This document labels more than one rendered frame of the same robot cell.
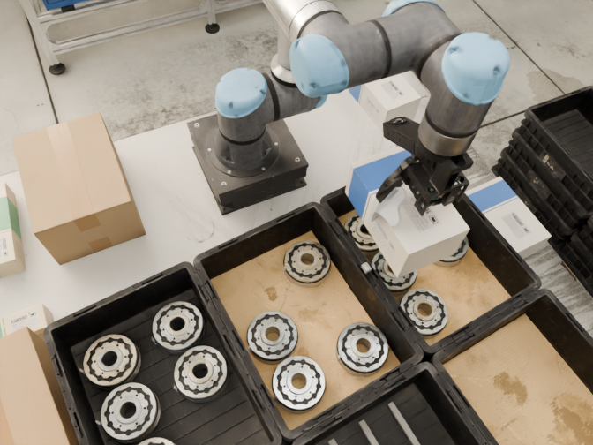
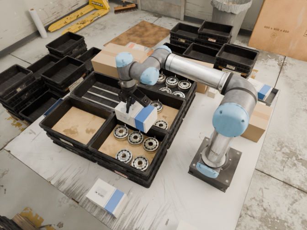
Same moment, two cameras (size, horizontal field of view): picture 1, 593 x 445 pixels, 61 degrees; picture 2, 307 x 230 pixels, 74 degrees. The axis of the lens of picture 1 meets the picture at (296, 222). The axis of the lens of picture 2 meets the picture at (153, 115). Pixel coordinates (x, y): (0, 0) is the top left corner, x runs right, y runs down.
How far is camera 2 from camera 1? 1.27 m
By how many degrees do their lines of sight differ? 68
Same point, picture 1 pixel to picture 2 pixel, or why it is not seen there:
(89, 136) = (256, 121)
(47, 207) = not seen: hidden behind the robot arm
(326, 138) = (198, 201)
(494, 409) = (93, 124)
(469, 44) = (126, 55)
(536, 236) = (92, 191)
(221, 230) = (198, 140)
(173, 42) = not seen: outside the picture
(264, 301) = (164, 114)
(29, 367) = not seen: hidden behind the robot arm
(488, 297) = (103, 150)
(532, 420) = (83, 127)
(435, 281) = (121, 146)
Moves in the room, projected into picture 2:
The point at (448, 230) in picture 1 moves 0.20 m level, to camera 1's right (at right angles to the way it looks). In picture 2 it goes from (119, 105) to (85, 120)
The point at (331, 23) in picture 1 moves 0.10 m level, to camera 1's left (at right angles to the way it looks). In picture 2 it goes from (164, 52) to (183, 45)
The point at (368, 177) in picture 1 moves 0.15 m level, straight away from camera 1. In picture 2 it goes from (149, 107) to (158, 128)
